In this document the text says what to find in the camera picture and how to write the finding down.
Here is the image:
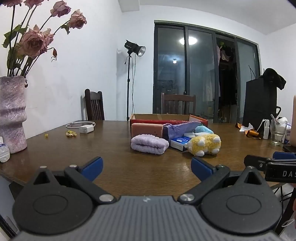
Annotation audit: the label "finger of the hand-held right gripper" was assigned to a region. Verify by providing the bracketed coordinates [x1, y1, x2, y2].
[273, 152, 296, 160]
[244, 155, 273, 172]

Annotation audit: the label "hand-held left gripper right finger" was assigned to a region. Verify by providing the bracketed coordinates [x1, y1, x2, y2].
[178, 157, 266, 205]

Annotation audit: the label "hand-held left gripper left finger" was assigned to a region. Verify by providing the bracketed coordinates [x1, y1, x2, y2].
[33, 156, 116, 205]

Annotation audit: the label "yellow white plush toy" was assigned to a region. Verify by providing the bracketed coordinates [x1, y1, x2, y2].
[184, 134, 222, 156]

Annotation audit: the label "blue tissue pack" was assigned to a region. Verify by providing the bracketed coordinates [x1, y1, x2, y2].
[170, 136, 192, 151]

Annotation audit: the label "light blue soft pack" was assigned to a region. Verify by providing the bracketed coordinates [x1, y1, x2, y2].
[194, 126, 214, 135]

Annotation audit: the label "purple knitted cloth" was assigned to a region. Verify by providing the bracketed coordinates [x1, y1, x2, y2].
[163, 121, 204, 142]

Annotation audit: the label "fluffy purple headband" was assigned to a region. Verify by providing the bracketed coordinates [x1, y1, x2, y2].
[131, 135, 170, 155]

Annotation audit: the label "layered sponge block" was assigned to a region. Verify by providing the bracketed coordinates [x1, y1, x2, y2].
[131, 123, 165, 141]

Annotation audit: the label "cardboard box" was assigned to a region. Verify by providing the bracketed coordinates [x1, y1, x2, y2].
[129, 113, 208, 138]

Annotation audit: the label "clear drinking glass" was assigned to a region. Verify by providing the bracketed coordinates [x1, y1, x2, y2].
[270, 118, 288, 146]

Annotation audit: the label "white printed packet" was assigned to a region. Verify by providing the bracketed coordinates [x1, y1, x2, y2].
[282, 117, 294, 144]

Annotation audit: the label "orange white wrapper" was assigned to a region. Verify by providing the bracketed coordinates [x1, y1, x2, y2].
[236, 123, 262, 139]

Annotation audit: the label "black paper bag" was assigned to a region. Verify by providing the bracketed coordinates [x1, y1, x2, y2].
[242, 77, 278, 133]

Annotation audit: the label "dark wooden chair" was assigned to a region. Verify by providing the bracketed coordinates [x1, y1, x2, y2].
[85, 89, 105, 121]
[161, 93, 196, 115]

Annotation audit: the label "black garment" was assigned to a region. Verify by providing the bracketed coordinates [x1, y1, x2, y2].
[262, 68, 287, 91]

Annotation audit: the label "white blue tube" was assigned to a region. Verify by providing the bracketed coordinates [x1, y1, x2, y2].
[0, 137, 11, 163]

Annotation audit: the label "speckled purple vase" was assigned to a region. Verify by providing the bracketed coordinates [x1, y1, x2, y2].
[0, 76, 28, 154]

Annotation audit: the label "black framed glass sliding door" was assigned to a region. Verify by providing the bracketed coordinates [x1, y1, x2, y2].
[153, 20, 260, 124]

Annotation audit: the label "hanging clothes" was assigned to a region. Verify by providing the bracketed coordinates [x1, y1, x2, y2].
[217, 42, 236, 63]

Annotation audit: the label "dried pink rose bouquet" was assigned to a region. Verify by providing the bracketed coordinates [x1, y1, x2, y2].
[2, 0, 88, 78]

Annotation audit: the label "white charging cable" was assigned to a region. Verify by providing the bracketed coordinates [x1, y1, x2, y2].
[66, 121, 96, 129]

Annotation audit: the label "black studio light cable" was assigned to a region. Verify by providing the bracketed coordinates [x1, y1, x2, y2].
[131, 55, 136, 117]

